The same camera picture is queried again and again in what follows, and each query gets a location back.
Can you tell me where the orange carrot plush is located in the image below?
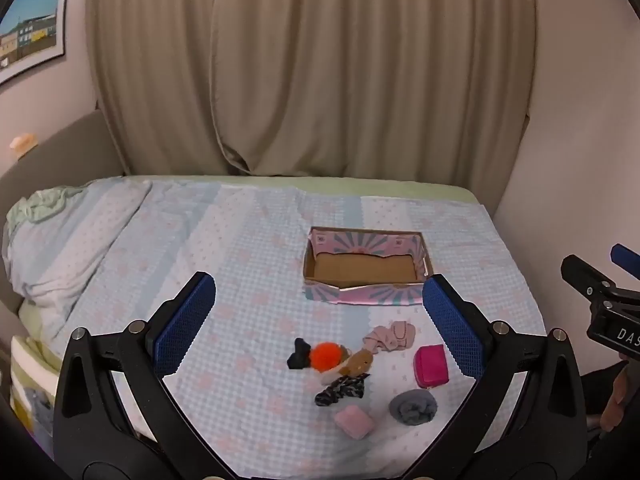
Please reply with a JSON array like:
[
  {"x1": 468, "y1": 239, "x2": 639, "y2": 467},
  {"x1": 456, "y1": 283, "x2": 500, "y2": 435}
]
[{"x1": 307, "y1": 342, "x2": 375, "y2": 377}]

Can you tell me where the small black cloth item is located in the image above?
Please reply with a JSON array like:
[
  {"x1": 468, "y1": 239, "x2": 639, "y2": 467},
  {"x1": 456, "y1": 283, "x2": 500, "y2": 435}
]
[{"x1": 287, "y1": 338, "x2": 313, "y2": 372}]

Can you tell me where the black patterned sock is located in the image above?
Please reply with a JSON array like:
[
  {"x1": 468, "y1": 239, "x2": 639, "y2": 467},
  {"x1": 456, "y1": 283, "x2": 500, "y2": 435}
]
[{"x1": 315, "y1": 374, "x2": 372, "y2": 408}]

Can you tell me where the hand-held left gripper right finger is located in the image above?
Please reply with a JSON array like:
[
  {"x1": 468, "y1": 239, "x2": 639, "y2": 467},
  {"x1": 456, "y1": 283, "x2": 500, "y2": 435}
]
[{"x1": 400, "y1": 274, "x2": 588, "y2": 480}]

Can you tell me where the person's right hand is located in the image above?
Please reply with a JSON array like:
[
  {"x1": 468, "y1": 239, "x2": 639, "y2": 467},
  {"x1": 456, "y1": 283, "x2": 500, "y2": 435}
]
[{"x1": 600, "y1": 360, "x2": 632, "y2": 433}]

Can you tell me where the beige curtain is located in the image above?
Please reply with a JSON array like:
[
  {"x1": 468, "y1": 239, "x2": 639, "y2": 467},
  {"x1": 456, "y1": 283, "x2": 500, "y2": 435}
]
[{"x1": 85, "y1": 0, "x2": 536, "y2": 191}]

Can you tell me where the framed wall poster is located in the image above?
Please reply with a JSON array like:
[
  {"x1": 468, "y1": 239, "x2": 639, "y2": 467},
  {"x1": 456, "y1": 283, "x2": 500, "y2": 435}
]
[{"x1": 0, "y1": 0, "x2": 70, "y2": 86}]

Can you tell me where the small orange object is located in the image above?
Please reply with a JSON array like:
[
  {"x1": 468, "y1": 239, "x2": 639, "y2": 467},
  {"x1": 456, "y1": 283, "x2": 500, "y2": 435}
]
[{"x1": 9, "y1": 132, "x2": 40, "y2": 153}]

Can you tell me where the light blue checked blanket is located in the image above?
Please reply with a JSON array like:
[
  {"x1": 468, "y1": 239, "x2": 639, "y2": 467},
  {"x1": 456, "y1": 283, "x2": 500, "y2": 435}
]
[{"x1": 5, "y1": 177, "x2": 546, "y2": 478}]

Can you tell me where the pink patterned cardboard box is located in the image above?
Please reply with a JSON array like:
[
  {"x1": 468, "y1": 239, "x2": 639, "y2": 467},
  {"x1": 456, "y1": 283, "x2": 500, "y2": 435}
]
[{"x1": 301, "y1": 226, "x2": 433, "y2": 307}]

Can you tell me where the dark clothing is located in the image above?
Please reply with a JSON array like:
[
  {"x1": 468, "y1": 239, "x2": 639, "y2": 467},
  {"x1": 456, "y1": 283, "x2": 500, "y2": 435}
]
[{"x1": 580, "y1": 365, "x2": 640, "y2": 461}]

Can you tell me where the crumpled light green cloth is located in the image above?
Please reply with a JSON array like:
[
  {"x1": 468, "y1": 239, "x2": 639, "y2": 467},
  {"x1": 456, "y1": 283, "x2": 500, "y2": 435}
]
[{"x1": 5, "y1": 187, "x2": 91, "y2": 241}]

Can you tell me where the light green bed sheet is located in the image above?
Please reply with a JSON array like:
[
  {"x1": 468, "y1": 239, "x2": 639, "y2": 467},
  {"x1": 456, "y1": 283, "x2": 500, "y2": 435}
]
[{"x1": 20, "y1": 175, "x2": 481, "y2": 361}]

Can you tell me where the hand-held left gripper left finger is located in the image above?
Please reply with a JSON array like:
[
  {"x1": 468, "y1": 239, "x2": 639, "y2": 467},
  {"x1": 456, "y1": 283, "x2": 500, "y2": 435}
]
[{"x1": 52, "y1": 271, "x2": 236, "y2": 480}]

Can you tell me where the light pink soft pad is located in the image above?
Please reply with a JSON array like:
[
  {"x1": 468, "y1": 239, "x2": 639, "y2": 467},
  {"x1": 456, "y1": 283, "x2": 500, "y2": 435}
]
[{"x1": 334, "y1": 406, "x2": 376, "y2": 441}]

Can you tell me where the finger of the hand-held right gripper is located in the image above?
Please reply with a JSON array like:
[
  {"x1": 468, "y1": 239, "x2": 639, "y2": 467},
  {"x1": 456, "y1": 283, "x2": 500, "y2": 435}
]
[
  {"x1": 560, "y1": 255, "x2": 621, "y2": 306},
  {"x1": 611, "y1": 244, "x2": 640, "y2": 281}
]

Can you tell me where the dusty pink cloth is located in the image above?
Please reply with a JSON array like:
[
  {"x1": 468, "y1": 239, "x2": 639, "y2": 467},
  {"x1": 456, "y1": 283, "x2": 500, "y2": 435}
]
[{"x1": 363, "y1": 321, "x2": 417, "y2": 356}]

